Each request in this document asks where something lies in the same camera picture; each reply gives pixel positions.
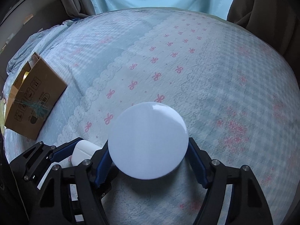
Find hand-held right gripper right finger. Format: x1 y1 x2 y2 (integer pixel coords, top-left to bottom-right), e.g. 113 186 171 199
187 137 273 225

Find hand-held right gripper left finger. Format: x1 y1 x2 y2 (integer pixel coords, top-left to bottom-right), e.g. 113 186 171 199
30 144 118 225

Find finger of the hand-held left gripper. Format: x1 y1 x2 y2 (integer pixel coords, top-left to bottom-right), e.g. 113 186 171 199
9 141 78 181
100 176 113 198

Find white earbuds case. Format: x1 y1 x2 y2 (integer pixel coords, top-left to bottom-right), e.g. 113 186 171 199
71 140 103 166

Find white jar teal base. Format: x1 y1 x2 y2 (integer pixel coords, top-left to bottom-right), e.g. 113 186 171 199
108 101 189 179

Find cardboard box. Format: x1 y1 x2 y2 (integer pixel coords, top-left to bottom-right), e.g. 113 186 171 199
4 52 68 140

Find blue floral bed sheet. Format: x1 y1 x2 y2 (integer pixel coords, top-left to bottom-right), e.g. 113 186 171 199
3 8 295 225

